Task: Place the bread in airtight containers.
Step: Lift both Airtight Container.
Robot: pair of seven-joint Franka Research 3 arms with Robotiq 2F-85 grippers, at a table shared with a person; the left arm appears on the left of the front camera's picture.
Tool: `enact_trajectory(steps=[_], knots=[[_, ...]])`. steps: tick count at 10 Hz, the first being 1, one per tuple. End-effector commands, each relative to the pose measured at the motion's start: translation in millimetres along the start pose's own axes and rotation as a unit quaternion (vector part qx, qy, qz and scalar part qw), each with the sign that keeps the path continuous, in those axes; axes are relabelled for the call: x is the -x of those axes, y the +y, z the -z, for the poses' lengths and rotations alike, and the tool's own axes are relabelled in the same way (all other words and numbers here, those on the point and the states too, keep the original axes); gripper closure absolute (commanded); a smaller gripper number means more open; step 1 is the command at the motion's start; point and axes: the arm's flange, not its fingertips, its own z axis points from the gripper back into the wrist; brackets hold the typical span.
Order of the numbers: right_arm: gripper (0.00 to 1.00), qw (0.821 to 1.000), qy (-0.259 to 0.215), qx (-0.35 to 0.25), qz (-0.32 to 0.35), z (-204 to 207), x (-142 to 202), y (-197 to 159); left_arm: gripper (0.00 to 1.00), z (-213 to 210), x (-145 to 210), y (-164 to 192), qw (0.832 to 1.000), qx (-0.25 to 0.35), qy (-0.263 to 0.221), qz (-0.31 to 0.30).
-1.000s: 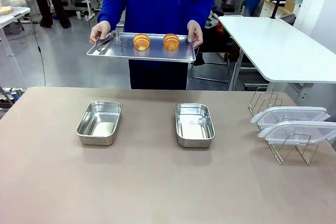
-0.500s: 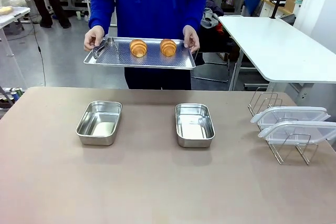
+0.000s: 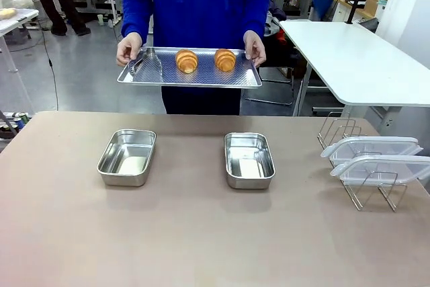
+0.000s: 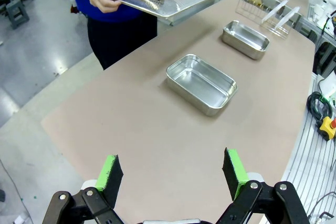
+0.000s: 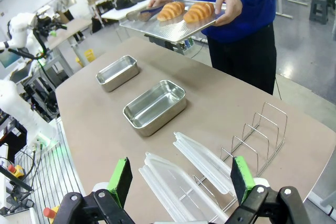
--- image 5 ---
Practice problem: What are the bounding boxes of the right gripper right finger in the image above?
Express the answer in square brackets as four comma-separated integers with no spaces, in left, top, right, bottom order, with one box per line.
[228,155,312,224]

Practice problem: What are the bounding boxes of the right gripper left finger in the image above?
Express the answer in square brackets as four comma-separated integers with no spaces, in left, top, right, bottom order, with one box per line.
[52,157,137,224]

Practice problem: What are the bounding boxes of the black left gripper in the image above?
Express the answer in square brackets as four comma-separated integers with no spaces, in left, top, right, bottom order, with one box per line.
[34,15,68,38]

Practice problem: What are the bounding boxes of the blue handled metal tongs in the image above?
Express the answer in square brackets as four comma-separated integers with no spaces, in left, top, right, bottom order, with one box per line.
[125,5,169,23]

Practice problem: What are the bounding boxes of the perforated metal baking tray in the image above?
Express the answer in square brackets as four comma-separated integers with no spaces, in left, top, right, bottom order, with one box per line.
[119,0,228,44]

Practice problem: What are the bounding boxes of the golden croissant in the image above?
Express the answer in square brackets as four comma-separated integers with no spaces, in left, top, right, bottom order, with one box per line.
[156,1,186,22]
[183,2,215,24]

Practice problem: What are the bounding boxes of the person's left hand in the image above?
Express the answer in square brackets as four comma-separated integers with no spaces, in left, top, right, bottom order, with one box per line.
[213,0,244,27]

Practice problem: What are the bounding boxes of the wooden background desk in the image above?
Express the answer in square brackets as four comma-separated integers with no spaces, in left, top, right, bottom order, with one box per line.
[46,18,92,78]

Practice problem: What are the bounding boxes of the background person in grey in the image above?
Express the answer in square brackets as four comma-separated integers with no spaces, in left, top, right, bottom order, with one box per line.
[51,0,86,41]

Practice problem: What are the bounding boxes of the clear plastic container lid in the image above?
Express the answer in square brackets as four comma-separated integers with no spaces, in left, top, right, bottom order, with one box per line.
[138,151,229,224]
[172,131,238,196]

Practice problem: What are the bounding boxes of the teal screen monitor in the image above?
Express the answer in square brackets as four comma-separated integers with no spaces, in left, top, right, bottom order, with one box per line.
[0,49,20,70]

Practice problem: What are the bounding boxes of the yellow floor sign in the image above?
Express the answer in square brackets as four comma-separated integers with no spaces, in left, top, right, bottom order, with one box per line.
[75,48,96,65]

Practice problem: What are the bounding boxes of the grey tilted screen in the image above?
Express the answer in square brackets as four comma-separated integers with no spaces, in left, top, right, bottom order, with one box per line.
[9,62,35,84]

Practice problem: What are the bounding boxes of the stainless steel rectangular container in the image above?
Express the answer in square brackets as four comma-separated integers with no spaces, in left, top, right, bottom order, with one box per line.
[95,55,140,93]
[122,79,187,137]

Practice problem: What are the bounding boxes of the white background table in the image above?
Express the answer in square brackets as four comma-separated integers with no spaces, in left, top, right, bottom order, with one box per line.
[101,0,158,22]

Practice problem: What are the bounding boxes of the yellow emergency stop button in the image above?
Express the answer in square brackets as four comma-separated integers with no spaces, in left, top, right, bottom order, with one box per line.
[43,206,60,220]
[7,164,26,179]

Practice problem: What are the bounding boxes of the person's black trousers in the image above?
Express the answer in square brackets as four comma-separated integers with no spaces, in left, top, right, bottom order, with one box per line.
[207,23,278,95]

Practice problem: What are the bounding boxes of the person's blue sweater torso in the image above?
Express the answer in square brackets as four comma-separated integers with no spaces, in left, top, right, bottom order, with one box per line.
[181,0,287,44]

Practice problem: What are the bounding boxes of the grey step stool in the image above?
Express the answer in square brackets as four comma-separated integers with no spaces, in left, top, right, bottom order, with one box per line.
[309,0,329,25]

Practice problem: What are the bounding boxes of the metal wire lid rack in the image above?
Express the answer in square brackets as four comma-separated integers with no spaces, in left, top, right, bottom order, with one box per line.
[193,102,288,221]

